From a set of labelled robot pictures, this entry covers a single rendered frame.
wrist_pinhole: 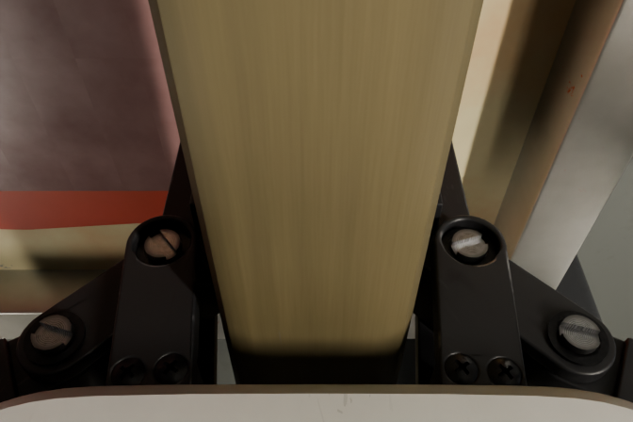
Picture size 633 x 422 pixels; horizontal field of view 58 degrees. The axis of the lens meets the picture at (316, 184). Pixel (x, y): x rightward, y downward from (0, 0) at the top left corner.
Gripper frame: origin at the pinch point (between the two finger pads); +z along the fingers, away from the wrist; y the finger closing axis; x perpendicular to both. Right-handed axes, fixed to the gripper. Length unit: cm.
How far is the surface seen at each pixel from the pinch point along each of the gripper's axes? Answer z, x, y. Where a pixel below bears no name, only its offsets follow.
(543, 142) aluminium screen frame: 12.7, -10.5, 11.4
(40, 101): 14.7, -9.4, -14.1
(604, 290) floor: 113, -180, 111
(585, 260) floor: 112, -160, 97
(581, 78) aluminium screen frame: 11.7, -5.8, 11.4
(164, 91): 14.7, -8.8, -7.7
